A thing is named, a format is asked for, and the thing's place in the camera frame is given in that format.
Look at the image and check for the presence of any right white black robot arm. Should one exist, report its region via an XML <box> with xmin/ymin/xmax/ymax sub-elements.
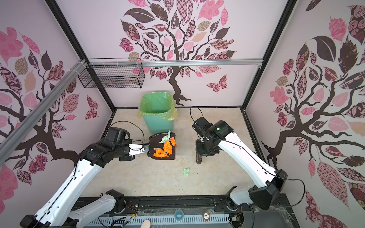
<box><xmin>192</xmin><ymin>117</ymin><xmax>288</xmax><ymax>211</ymax></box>

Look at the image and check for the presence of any dark brown plastic dustpan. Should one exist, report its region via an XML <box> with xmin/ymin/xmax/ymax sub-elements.
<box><xmin>147</xmin><ymin>132</ymin><xmax>176</xmax><ymax>161</ymax></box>

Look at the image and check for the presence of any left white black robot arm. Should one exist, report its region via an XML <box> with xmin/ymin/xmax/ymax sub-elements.
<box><xmin>20</xmin><ymin>127</ymin><xmax>133</xmax><ymax>228</ymax></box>

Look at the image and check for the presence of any dark brown hand brush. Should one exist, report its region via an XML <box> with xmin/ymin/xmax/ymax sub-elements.
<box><xmin>195</xmin><ymin>139</ymin><xmax>202</xmax><ymax>164</ymax></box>

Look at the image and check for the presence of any green plastic trash bin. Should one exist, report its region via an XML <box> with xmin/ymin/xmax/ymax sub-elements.
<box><xmin>142</xmin><ymin>117</ymin><xmax>174</xmax><ymax>134</ymax></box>

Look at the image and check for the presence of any aluminium frame bar back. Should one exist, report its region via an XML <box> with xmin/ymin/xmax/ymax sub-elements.
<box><xmin>88</xmin><ymin>58</ymin><xmax>263</xmax><ymax>67</ymax></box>

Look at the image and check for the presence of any small green paper scrap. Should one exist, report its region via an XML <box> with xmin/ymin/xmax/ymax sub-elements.
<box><xmin>160</xmin><ymin>131</ymin><xmax>171</xmax><ymax>143</ymax></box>

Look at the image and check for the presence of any blue tape roll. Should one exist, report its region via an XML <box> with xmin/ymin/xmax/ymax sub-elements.
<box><xmin>174</xmin><ymin>210</ymin><xmax>184</xmax><ymax>221</ymax></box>

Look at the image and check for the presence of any red white tape roll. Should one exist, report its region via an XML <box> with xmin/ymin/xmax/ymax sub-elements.
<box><xmin>202</xmin><ymin>211</ymin><xmax>211</xmax><ymax>221</ymax></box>

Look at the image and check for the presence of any light green bin liner bag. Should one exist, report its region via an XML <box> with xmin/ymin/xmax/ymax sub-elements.
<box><xmin>138</xmin><ymin>92</ymin><xmax>178</xmax><ymax>121</ymax></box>

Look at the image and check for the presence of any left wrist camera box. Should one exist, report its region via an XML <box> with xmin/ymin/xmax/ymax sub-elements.
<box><xmin>128</xmin><ymin>144</ymin><xmax>149</xmax><ymax>156</ymax></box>

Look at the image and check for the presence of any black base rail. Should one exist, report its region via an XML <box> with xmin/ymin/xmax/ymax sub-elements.
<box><xmin>73</xmin><ymin>194</ymin><xmax>300</xmax><ymax>228</ymax></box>

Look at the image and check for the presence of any pink cylinder object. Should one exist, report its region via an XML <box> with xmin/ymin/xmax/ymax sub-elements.
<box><xmin>140</xmin><ymin>220</ymin><xmax>151</xmax><ymax>228</ymax></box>

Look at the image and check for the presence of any long orange paper scrap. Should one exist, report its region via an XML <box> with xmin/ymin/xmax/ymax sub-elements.
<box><xmin>170</xmin><ymin>137</ymin><xmax>176</xmax><ymax>147</ymax></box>

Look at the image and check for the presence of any black wire mesh basket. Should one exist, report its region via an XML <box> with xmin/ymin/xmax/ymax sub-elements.
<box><xmin>78</xmin><ymin>57</ymin><xmax>145</xmax><ymax>89</ymax></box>

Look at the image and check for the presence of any aluminium frame bar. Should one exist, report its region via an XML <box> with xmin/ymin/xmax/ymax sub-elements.
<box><xmin>88</xmin><ymin>58</ymin><xmax>263</xmax><ymax>67</ymax></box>
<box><xmin>1</xmin><ymin>59</ymin><xmax>87</xmax><ymax>164</ymax></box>

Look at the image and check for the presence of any white slotted cable duct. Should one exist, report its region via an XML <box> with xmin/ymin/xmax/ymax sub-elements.
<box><xmin>85</xmin><ymin>214</ymin><xmax>230</xmax><ymax>228</ymax></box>

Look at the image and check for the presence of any aluminium frame bar left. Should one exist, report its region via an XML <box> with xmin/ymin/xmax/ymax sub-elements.
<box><xmin>1</xmin><ymin>59</ymin><xmax>87</xmax><ymax>164</ymax></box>

